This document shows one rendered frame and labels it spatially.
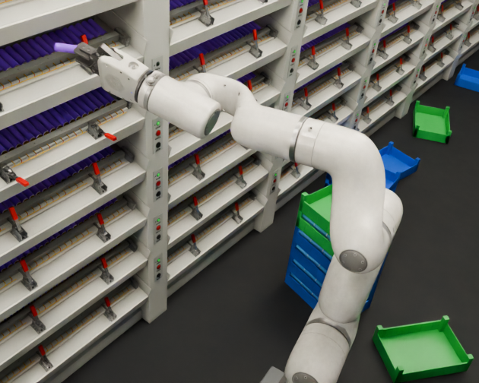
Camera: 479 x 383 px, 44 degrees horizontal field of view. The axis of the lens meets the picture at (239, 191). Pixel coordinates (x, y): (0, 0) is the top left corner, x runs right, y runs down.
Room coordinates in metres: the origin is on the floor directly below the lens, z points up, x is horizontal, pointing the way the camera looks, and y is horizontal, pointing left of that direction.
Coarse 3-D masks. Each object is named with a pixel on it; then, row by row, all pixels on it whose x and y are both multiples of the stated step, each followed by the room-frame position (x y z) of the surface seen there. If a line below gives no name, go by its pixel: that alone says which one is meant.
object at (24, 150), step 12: (108, 108) 1.38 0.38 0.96; (120, 108) 1.41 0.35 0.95; (84, 120) 1.31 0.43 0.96; (96, 120) 1.34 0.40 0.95; (60, 132) 1.24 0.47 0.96; (72, 132) 1.28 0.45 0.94; (84, 132) 1.29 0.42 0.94; (24, 144) 1.17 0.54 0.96; (36, 144) 1.18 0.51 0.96; (48, 144) 1.21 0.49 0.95; (0, 156) 1.12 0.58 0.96; (12, 156) 1.13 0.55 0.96
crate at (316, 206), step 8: (304, 192) 1.71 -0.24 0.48; (320, 192) 1.77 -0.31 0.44; (328, 192) 1.81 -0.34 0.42; (304, 200) 1.69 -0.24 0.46; (312, 200) 1.75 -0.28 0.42; (320, 200) 1.77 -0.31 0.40; (328, 200) 1.78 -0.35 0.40; (304, 208) 1.69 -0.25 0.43; (312, 208) 1.66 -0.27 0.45; (320, 208) 1.72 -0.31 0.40; (328, 208) 1.73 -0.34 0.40; (312, 216) 1.65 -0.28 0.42; (320, 216) 1.62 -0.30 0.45; (328, 216) 1.68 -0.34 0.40; (320, 224) 1.62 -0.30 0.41; (328, 224) 1.59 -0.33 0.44; (328, 232) 1.59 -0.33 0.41
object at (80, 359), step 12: (252, 228) 2.01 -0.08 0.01; (228, 240) 1.87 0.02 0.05; (216, 252) 1.80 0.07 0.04; (204, 264) 1.73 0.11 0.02; (180, 276) 1.63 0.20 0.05; (192, 276) 1.68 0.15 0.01; (168, 288) 1.56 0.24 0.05; (132, 312) 1.42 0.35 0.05; (120, 324) 1.36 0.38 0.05; (132, 324) 1.40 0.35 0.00; (108, 336) 1.31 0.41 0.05; (96, 348) 1.26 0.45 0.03; (72, 360) 1.19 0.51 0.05; (84, 360) 1.22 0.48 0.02; (60, 372) 1.14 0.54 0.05; (72, 372) 1.17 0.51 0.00
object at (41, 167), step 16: (112, 96) 1.46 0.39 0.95; (128, 112) 1.42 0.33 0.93; (144, 112) 1.42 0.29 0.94; (112, 128) 1.34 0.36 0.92; (128, 128) 1.37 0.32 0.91; (64, 144) 1.23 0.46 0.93; (80, 144) 1.25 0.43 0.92; (96, 144) 1.27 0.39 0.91; (32, 160) 1.15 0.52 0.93; (48, 160) 1.17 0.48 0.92; (64, 160) 1.19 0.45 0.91; (80, 160) 1.24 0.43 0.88; (32, 176) 1.11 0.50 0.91; (48, 176) 1.16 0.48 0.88; (0, 192) 1.04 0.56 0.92; (16, 192) 1.08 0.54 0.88
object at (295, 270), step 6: (288, 264) 1.70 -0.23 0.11; (294, 264) 1.68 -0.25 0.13; (294, 270) 1.68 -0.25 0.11; (300, 270) 1.65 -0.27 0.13; (300, 276) 1.65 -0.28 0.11; (306, 276) 1.62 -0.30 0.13; (306, 282) 1.62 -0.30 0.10; (312, 282) 1.60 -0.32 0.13; (312, 288) 1.59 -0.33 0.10; (318, 288) 1.58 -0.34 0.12; (372, 288) 1.60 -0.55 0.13; (318, 294) 1.57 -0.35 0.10; (372, 294) 1.61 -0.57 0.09
